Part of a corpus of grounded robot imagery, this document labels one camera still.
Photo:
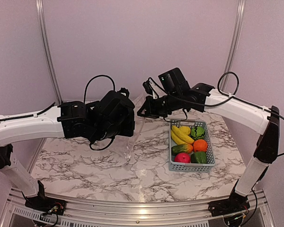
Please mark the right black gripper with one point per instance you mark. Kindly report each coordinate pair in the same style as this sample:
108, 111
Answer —
151, 112

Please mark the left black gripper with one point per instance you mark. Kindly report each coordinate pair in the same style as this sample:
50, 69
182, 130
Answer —
128, 130

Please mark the clear zip top bag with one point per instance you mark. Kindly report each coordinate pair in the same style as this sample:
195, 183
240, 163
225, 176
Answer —
129, 142

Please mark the yellow toy lemon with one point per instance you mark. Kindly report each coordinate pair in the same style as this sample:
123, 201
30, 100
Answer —
185, 129

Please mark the yellow toy banana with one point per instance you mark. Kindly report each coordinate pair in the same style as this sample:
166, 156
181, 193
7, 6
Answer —
179, 137

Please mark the grey plastic basket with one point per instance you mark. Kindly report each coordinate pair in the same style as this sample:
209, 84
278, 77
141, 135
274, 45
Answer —
191, 167

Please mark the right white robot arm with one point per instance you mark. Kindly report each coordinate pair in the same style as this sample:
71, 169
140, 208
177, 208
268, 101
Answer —
206, 98

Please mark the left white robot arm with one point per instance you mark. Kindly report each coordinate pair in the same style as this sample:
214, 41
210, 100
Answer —
68, 120

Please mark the green toy cabbage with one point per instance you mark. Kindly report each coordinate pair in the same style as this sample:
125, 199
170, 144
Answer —
197, 133

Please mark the green orange toy cucumber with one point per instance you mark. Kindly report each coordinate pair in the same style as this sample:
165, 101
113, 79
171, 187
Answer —
182, 148

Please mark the red toy apple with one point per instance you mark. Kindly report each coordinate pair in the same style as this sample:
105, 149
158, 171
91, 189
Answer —
182, 158

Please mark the orange toy orange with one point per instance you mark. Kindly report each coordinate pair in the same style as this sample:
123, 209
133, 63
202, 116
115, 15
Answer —
200, 145

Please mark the green toy bell pepper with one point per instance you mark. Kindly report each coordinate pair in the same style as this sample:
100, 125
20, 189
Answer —
199, 157

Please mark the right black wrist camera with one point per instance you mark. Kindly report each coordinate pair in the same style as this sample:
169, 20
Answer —
172, 82

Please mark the right aluminium frame post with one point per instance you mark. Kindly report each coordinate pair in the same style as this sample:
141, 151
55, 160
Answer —
236, 34

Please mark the aluminium frame post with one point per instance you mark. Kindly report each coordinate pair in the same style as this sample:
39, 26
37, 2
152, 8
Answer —
236, 34
45, 40

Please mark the left aluminium frame post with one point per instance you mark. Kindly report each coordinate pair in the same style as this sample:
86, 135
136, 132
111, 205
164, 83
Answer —
45, 40

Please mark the front aluminium rail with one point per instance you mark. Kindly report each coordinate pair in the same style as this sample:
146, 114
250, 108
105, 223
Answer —
92, 213

